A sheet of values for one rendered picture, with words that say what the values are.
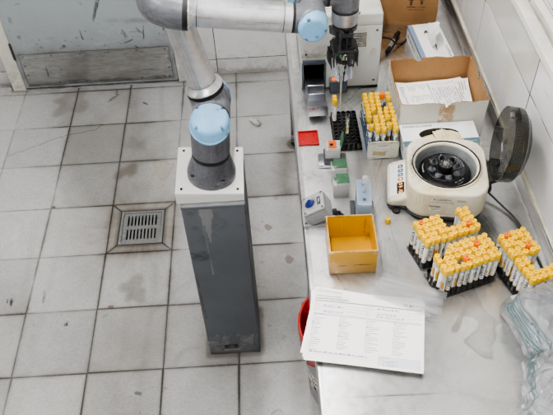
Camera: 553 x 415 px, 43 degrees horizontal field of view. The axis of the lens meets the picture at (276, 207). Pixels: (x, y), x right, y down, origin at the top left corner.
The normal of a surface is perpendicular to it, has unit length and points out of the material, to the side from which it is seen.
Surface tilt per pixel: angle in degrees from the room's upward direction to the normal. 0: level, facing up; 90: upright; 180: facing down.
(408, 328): 1
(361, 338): 0
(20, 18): 90
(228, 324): 90
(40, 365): 0
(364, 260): 90
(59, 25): 90
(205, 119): 9
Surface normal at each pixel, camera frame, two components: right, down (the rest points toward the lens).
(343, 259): 0.03, 0.74
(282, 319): -0.04, -0.67
